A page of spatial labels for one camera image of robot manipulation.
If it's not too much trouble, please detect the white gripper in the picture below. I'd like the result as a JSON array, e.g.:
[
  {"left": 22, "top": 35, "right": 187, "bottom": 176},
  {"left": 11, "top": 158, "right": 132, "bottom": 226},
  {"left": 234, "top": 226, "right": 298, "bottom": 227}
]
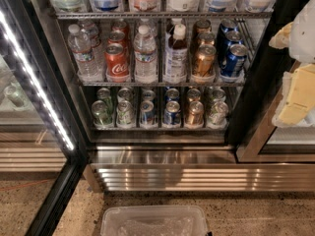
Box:
[{"left": 269, "top": 0, "right": 315, "bottom": 125}]

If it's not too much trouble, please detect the orange soda can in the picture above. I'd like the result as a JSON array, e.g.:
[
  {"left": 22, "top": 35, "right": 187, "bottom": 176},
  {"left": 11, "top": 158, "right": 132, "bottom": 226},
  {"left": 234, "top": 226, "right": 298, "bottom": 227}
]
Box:
[
  {"left": 197, "top": 32, "right": 216, "bottom": 45},
  {"left": 192, "top": 19, "right": 212, "bottom": 37},
  {"left": 192, "top": 44, "right": 217, "bottom": 78}
]

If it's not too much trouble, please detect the front blue pepsi can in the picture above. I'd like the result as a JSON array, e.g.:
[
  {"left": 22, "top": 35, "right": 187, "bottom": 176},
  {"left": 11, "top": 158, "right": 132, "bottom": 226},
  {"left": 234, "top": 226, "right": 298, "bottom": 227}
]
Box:
[{"left": 220, "top": 44, "right": 248, "bottom": 78}]

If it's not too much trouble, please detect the blue pepsi can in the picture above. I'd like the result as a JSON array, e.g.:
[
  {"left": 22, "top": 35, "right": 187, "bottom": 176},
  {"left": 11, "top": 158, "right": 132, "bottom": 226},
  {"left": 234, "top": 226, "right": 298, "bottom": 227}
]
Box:
[
  {"left": 219, "top": 19, "right": 238, "bottom": 36},
  {"left": 220, "top": 44, "right": 248, "bottom": 78},
  {"left": 163, "top": 101, "right": 180, "bottom": 125},
  {"left": 218, "top": 30, "right": 243, "bottom": 64}
]

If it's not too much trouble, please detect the rear blue pepsi can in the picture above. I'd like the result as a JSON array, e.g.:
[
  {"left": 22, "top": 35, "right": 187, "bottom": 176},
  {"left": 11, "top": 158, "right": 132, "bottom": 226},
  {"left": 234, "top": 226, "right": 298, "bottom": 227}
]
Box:
[{"left": 219, "top": 19, "right": 238, "bottom": 36}]

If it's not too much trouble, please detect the bottom right silver can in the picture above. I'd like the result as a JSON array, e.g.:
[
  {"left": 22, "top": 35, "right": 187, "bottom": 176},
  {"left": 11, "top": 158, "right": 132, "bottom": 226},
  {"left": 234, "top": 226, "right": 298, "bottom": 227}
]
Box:
[{"left": 208, "top": 101, "right": 228, "bottom": 125}]

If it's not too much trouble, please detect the bottom front orange can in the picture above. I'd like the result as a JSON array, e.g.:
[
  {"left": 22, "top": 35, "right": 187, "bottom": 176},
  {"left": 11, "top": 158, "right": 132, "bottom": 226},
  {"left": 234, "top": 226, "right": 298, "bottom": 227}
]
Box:
[{"left": 185, "top": 101, "right": 204, "bottom": 125}]

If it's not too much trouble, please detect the bottom blue pepsi can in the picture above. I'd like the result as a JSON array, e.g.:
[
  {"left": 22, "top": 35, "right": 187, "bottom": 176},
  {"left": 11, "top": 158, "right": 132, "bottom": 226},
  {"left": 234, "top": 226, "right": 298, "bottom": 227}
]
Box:
[{"left": 163, "top": 101, "right": 180, "bottom": 125}]

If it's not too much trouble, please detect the bottom blue white can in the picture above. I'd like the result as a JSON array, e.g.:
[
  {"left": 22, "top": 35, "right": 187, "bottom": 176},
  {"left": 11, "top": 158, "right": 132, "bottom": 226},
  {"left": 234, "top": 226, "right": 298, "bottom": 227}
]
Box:
[{"left": 140, "top": 100, "right": 155, "bottom": 125}]

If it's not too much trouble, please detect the bottom second-column silver can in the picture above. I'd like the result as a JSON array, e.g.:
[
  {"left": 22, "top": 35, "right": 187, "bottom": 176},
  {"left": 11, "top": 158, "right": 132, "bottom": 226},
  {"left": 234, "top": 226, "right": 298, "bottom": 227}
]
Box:
[{"left": 117, "top": 100, "right": 134, "bottom": 125}]

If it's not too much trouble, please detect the front red cola can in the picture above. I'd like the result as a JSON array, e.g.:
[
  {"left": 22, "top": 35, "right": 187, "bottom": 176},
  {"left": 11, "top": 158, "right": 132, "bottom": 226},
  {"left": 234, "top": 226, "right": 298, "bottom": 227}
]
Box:
[{"left": 104, "top": 43, "right": 129, "bottom": 78}]

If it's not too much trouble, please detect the red cola can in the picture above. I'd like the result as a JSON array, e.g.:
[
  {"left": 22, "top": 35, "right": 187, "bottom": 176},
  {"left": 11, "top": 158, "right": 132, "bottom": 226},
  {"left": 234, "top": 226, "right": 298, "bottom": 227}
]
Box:
[
  {"left": 104, "top": 43, "right": 129, "bottom": 78},
  {"left": 107, "top": 30, "right": 127, "bottom": 47},
  {"left": 111, "top": 21, "right": 129, "bottom": 34}
]

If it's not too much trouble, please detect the rear red cola can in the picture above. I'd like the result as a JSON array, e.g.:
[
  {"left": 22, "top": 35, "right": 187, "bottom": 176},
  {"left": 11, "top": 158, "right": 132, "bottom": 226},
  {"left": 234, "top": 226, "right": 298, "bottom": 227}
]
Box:
[{"left": 111, "top": 21, "right": 129, "bottom": 34}]

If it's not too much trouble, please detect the bottom front green can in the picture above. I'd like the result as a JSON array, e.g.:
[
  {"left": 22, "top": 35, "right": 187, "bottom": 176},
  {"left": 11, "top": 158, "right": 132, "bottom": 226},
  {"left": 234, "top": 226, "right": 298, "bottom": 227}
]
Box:
[{"left": 92, "top": 100, "right": 112, "bottom": 125}]

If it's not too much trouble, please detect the glass fridge door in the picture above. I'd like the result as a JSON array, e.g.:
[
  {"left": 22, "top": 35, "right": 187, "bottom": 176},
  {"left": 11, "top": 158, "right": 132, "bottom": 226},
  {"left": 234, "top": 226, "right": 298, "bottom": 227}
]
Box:
[{"left": 1, "top": 0, "right": 87, "bottom": 236}]

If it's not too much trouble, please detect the front iced tea bottle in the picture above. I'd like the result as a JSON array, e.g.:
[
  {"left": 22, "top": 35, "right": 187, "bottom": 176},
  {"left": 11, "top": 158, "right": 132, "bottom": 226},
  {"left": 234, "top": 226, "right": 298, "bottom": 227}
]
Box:
[{"left": 164, "top": 24, "right": 187, "bottom": 83}]

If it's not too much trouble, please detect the iced tea bottle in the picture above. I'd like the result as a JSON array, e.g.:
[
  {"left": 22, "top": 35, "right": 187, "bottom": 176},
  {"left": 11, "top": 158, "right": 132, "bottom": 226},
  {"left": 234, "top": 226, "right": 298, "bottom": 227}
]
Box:
[
  {"left": 166, "top": 18, "right": 182, "bottom": 34},
  {"left": 164, "top": 24, "right": 187, "bottom": 83}
]

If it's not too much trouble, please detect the rear iced tea bottle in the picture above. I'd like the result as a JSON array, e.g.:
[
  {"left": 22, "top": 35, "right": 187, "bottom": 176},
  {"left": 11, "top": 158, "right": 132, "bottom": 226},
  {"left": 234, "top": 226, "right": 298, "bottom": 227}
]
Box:
[{"left": 166, "top": 18, "right": 182, "bottom": 34}]

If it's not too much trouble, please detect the middle front water bottle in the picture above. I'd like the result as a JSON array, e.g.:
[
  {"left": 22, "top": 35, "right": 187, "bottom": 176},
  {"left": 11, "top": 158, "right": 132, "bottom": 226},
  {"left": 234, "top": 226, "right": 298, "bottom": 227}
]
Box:
[{"left": 133, "top": 25, "right": 158, "bottom": 77}]

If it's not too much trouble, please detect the water bottle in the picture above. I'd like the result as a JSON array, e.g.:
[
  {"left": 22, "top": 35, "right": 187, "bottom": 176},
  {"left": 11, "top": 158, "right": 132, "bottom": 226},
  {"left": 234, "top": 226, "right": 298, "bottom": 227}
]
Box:
[
  {"left": 78, "top": 19, "right": 104, "bottom": 69},
  {"left": 133, "top": 25, "right": 158, "bottom": 77},
  {"left": 68, "top": 24, "right": 98, "bottom": 77}
]

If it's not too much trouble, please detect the left rear water bottle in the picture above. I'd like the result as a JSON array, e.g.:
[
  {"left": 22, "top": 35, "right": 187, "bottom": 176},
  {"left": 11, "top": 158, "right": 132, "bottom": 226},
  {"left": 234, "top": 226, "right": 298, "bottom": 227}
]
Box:
[{"left": 78, "top": 19, "right": 104, "bottom": 69}]

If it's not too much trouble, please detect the left front water bottle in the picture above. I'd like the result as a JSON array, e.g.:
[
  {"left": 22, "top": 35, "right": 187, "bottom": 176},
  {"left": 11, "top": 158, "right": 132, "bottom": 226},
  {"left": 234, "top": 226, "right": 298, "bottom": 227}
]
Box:
[{"left": 68, "top": 24, "right": 98, "bottom": 77}]

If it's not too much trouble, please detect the clear plastic bin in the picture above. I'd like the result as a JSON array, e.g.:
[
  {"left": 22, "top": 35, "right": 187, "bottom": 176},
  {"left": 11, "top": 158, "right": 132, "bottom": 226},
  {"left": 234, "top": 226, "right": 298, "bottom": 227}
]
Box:
[{"left": 100, "top": 206, "right": 209, "bottom": 236}]

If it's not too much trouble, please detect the middle wire shelf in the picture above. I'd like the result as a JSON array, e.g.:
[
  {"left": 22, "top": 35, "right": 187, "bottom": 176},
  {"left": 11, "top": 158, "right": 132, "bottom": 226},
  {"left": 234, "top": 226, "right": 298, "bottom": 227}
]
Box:
[{"left": 72, "top": 79, "right": 245, "bottom": 88}]

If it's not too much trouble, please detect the wire shelf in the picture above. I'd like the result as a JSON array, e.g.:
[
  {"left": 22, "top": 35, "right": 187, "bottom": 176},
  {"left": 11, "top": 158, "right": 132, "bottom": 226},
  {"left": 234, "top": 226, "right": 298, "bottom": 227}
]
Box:
[
  {"left": 55, "top": 11, "right": 272, "bottom": 20},
  {"left": 72, "top": 79, "right": 245, "bottom": 88}
]

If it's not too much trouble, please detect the top wire shelf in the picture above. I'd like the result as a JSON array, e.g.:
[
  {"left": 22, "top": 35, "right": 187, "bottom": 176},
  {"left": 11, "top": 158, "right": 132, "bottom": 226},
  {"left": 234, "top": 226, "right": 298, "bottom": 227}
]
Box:
[{"left": 55, "top": 11, "right": 272, "bottom": 20}]

